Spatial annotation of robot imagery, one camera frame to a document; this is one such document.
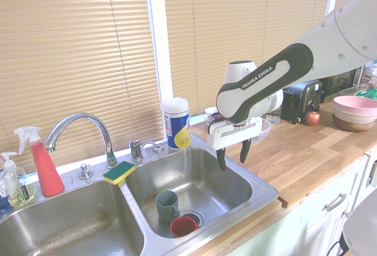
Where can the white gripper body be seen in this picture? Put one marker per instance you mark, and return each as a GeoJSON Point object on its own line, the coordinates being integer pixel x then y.
{"type": "Point", "coordinates": [232, 134]}

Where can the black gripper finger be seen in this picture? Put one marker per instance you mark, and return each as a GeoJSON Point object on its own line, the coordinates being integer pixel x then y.
{"type": "Point", "coordinates": [244, 151]}
{"type": "Point", "coordinates": [221, 159]}

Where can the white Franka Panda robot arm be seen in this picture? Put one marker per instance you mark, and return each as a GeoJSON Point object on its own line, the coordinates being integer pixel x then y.
{"type": "Point", "coordinates": [265, 91]}

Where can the stainless steel double sink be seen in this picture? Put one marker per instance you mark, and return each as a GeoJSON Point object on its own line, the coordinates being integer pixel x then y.
{"type": "Point", "coordinates": [191, 179]}

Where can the metal sink drain strainer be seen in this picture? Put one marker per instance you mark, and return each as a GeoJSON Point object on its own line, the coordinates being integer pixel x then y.
{"type": "Point", "coordinates": [195, 216]}

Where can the dark mug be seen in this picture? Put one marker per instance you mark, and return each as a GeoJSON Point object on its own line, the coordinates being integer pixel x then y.
{"type": "Point", "coordinates": [218, 116]}

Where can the clear plastic bowl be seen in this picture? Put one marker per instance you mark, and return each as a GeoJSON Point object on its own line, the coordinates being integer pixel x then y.
{"type": "Point", "coordinates": [263, 132]}

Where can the white mug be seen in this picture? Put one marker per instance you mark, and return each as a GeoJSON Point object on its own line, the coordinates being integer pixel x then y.
{"type": "Point", "coordinates": [209, 114]}

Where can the Lysol wipes canister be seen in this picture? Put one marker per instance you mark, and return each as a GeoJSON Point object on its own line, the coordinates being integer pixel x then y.
{"type": "Point", "coordinates": [176, 126]}

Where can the grey-green mug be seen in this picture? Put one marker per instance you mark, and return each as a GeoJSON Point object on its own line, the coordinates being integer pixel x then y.
{"type": "Point", "coordinates": [166, 206]}

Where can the red apple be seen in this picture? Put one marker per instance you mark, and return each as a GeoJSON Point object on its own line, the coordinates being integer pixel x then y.
{"type": "Point", "coordinates": [312, 118]}

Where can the red cup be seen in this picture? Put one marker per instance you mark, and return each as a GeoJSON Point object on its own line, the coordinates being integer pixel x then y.
{"type": "Point", "coordinates": [182, 226]}

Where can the black toaster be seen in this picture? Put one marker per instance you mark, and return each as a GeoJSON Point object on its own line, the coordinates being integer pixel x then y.
{"type": "Point", "coordinates": [303, 97]}

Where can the yellow and green sponge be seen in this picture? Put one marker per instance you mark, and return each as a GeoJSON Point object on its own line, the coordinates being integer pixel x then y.
{"type": "Point", "coordinates": [117, 173]}

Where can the beige bowl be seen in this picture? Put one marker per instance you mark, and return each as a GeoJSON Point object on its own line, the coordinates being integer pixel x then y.
{"type": "Point", "coordinates": [353, 115]}

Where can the black toaster oven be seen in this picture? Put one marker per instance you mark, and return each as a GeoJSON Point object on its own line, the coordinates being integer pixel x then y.
{"type": "Point", "coordinates": [341, 83]}

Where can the pink bowl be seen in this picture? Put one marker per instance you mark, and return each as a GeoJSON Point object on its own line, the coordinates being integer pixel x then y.
{"type": "Point", "coordinates": [353, 103]}

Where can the clear container with green lid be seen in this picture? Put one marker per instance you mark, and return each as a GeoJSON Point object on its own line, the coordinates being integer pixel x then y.
{"type": "Point", "coordinates": [366, 93]}

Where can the chrome soap dispenser knob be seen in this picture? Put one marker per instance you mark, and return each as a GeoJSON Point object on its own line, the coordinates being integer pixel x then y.
{"type": "Point", "coordinates": [85, 172]}

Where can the chrome gooseneck faucet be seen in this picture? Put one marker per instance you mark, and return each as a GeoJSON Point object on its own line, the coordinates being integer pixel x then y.
{"type": "Point", "coordinates": [88, 119]}

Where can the red spray bottle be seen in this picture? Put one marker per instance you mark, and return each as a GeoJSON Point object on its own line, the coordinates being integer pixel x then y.
{"type": "Point", "coordinates": [45, 173]}

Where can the clear hand soap pump bottle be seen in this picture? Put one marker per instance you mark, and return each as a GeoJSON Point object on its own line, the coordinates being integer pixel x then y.
{"type": "Point", "coordinates": [19, 192]}

